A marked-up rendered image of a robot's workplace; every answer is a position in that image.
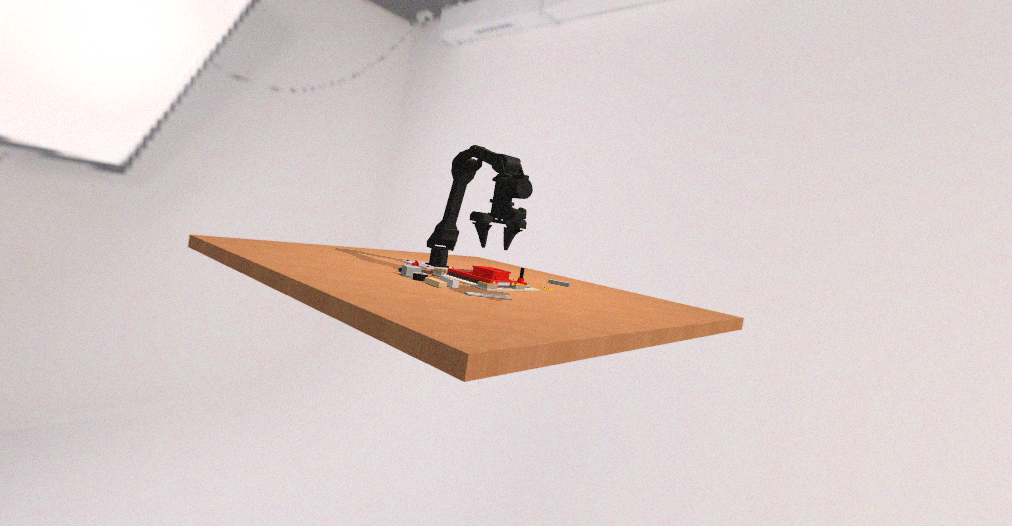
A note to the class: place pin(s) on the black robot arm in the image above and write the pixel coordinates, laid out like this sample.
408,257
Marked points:
510,183

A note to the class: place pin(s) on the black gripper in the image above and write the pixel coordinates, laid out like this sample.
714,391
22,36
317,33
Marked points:
483,219

